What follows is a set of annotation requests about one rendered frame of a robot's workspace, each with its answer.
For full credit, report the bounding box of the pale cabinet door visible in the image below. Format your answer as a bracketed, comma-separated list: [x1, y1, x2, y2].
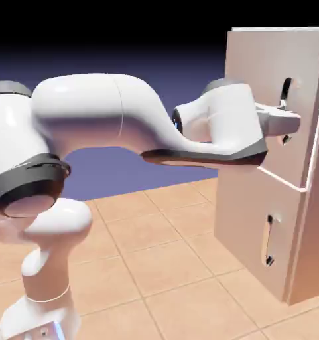
[223, 29, 319, 193]
[214, 162, 306, 303]

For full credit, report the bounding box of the pale painted cabinet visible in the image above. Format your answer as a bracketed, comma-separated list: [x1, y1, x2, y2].
[214, 26, 319, 306]

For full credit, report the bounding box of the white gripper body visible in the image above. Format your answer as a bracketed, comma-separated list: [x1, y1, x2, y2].
[255, 102, 301, 137]

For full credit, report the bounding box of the curved metal door handle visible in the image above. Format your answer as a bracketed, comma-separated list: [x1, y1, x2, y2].
[279, 76, 294, 146]
[263, 214, 276, 268]

